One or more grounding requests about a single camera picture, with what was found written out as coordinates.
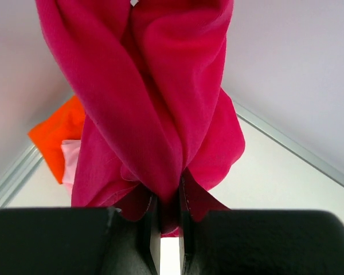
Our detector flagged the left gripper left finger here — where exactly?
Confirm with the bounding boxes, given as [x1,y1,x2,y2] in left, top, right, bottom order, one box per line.
[0,187,161,274]

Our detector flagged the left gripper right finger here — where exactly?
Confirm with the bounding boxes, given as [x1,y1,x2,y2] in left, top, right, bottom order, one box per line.
[179,170,344,274]

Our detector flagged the magenta t shirt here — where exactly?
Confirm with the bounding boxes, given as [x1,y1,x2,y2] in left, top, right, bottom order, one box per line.
[36,1,245,237]

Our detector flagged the pink folded t shirt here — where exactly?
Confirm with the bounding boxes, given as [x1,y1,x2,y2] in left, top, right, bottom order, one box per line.
[61,140,81,195]

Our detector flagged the orange folded t shirt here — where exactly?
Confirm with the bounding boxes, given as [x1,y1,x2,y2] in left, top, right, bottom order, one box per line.
[28,96,85,184]

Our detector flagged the left aluminium frame post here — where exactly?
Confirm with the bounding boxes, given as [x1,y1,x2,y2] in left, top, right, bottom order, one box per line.
[0,144,42,209]

